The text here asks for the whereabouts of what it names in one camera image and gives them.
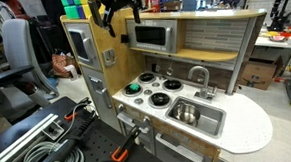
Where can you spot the green toy grape bunch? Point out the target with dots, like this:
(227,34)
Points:
(135,87)

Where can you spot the black toy stove burner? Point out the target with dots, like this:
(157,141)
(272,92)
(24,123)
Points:
(147,77)
(127,92)
(172,85)
(160,99)

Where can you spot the silver stove top knob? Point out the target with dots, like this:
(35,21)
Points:
(147,92)
(155,84)
(138,101)

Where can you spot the steel pot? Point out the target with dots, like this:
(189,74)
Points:
(186,114)

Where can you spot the silver toy sink basin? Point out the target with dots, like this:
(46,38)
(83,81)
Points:
(211,119)

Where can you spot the silver toy microwave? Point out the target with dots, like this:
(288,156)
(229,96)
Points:
(151,24)

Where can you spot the red white canister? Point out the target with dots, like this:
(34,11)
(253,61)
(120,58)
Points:
(152,2)

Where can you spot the wooden toy kitchen unit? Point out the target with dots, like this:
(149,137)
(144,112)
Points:
(125,68)

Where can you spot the large toy oven door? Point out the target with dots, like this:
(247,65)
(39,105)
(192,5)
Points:
(78,44)

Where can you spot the red patterned bag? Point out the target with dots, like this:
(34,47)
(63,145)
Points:
(60,64)

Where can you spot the silver oven front knob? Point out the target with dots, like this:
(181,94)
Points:
(146,120)
(120,108)

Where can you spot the silver plain fridge door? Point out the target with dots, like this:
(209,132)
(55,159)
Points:
(96,107)

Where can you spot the black clamp orange trigger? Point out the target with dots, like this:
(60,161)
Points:
(124,149)
(77,109)

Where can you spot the silver toy faucet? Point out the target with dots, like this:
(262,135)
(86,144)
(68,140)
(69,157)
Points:
(204,88)

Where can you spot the grey chair black armrest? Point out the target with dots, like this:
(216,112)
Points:
(20,47)

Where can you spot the black perforated table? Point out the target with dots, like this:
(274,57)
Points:
(98,143)

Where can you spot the large cardboard shipping box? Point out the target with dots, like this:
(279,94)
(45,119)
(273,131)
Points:
(258,75)

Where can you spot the white work table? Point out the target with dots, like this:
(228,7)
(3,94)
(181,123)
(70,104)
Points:
(273,41)

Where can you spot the aluminium extrusion rail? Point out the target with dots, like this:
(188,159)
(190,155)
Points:
(21,141)

